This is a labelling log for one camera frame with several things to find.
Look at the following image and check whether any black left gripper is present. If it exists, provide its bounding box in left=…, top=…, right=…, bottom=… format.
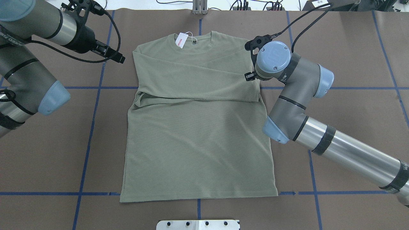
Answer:
left=64, top=25, right=125, bottom=64

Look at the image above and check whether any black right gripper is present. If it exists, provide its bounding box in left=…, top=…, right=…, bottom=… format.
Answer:
left=244, top=72, right=259, bottom=81

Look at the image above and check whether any olive green long-sleeve shirt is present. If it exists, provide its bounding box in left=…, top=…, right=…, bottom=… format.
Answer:
left=120, top=31, right=278, bottom=203

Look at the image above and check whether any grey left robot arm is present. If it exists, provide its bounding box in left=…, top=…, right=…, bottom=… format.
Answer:
left=0, top=0, right=125, bottom=137

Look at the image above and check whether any white red price tag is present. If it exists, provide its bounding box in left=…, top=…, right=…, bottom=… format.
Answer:
left=175, top=31, right=195, bottom=49

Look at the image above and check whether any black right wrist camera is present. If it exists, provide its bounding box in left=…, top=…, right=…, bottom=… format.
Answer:
left=244, top=34, right=272, bottom=56

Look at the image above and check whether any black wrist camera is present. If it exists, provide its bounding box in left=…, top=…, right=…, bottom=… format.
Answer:
left=61, top=0, right=106, bottom=16
left=244, top=34, right=272, bottom=56

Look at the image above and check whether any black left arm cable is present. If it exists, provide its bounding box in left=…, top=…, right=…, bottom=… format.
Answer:
left=0, top=10, right=122, bottom=103

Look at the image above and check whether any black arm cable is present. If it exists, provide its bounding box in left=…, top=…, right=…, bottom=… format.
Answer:
left=268, top=3, right=334, bottom=53
left=0, top=10, right=122, bottom=103

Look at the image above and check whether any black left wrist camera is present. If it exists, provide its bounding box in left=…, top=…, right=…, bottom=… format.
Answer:
left=61, top=0, right=106, bottom=16

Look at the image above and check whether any grey aluminium camera post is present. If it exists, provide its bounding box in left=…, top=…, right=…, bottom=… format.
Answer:
left=192, top=0, right=208, bottom=15

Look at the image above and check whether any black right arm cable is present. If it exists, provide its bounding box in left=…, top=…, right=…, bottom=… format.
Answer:
left=268, top=3, right=334, bottom=53

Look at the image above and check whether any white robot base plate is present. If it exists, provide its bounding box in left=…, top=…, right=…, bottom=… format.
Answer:
left=156, top=219, right=241, bottom=230

